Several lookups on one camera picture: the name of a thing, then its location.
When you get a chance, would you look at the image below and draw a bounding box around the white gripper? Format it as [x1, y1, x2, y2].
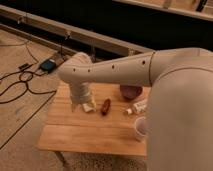
[69, 83, 93, 111]

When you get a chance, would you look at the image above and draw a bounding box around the white ceramic cup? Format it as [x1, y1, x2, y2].
[134, 117, 147, 141]

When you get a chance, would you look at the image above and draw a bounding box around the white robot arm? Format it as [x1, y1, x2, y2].
[58, 48, 213, 171]

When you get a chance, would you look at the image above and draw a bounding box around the dark red ceramic bowl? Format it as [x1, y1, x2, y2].
[120, 85, 143, 100]

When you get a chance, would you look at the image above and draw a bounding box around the white sponge block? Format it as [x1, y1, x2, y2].
[82, 103, 96, 113]

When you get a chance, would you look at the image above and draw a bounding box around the red brown sausage toy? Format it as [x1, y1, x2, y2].
[101, 99, 111, 115]

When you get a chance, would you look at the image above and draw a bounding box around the blue black power box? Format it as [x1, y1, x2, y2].
[39, 59, 56, 73]

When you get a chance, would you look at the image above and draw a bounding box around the wooden table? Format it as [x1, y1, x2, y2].
[38, 82, 146, 157]

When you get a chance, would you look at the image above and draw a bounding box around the small white bottle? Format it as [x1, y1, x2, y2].
[125, 99, 147, 115]

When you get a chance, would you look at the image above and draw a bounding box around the small black adapter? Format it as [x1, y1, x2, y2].
[18, 63, 30, 71]

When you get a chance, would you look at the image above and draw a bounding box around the black floor cable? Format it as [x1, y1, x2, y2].
[0, 39, 58, 105]

